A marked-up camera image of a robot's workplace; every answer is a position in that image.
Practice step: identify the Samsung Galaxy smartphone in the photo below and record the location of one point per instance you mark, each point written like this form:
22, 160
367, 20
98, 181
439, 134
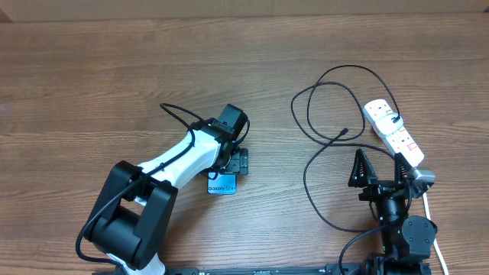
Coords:
222, 184

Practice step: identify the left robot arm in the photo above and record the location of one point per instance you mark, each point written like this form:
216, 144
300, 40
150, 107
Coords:
129, 220

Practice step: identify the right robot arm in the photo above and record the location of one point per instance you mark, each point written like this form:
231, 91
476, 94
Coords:
406, 239

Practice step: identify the white power strip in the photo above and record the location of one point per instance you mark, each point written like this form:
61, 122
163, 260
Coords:
398, 142

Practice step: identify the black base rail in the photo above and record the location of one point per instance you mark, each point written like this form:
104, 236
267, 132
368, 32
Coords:
328, 269

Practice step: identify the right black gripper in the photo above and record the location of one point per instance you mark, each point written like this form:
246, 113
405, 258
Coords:
366, 174

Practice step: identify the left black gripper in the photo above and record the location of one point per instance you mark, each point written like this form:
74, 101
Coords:
239, 161

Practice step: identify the white USB charger plug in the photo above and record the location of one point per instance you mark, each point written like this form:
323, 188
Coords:
388, 124

